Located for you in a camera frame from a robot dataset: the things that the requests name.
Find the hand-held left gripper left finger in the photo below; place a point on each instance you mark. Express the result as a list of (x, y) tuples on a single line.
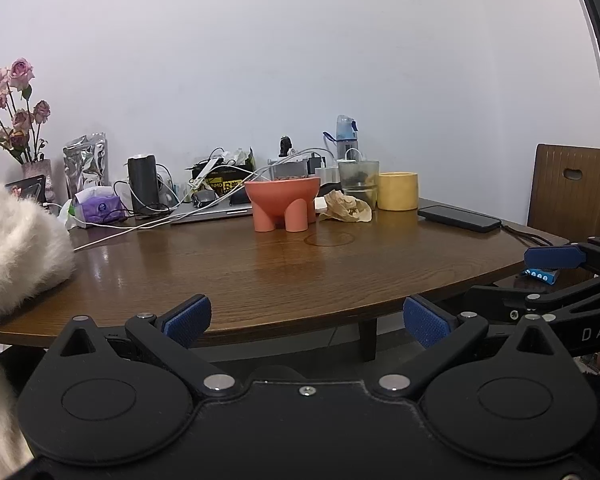
[(187, 321)]

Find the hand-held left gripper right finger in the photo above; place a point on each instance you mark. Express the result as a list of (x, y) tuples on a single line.
[(426, 322)]

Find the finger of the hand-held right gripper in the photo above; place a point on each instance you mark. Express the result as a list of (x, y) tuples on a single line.
[(505, 302), (555, 257)]

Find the brown paper towel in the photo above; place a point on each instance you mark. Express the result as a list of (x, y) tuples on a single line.
[(345, 207)]

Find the orange footed bowl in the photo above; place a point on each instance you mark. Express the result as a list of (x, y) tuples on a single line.
[(280, 195)]

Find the small blue box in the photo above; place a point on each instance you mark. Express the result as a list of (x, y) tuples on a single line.
[(540, 276)]

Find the brown wooden chair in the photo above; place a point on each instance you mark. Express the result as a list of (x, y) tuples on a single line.
[(555, 205)]

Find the black smartphone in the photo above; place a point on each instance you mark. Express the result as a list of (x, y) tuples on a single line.
[(457, 217)]

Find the silver laptop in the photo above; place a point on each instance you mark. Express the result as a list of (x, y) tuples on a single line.
[(215, 212)]

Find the yellow cup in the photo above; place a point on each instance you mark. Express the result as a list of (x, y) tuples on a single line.
[(397, 192)]

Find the purple tissue pack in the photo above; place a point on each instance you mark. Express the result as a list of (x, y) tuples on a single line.
[(102, 207)]

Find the black cylinder speaker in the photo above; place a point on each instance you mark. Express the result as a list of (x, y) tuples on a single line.
[(143, 185)]

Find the black box with yellow print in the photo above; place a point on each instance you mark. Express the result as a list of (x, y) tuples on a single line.
[(225, 177)]

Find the glass jar with lid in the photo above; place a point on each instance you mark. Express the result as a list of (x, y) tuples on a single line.
[(358, 180)]

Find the white plastic bag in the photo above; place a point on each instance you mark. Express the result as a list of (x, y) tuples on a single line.
[(66, 215)]

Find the white charger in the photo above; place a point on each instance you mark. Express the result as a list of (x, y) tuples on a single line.
[(327, 174)]

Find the silver foil bag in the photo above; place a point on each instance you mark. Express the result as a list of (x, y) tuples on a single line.
[(86, 165)]

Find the person's white fluffy sweater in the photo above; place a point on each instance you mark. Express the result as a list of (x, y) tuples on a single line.
[(15, 250)]

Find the small black gadget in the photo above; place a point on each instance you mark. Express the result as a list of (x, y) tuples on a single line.
[(285, 146)]

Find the clear water bottle blue lid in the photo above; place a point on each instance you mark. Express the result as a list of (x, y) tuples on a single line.
[(345, 132)]

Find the pink glass vase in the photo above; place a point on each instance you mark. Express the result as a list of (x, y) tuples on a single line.
[(39, 172)]

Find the dried pink roses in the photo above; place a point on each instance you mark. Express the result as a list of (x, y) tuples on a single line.
[(20, 72)]

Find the black picture frame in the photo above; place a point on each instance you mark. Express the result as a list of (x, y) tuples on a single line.
[(27, 187)]

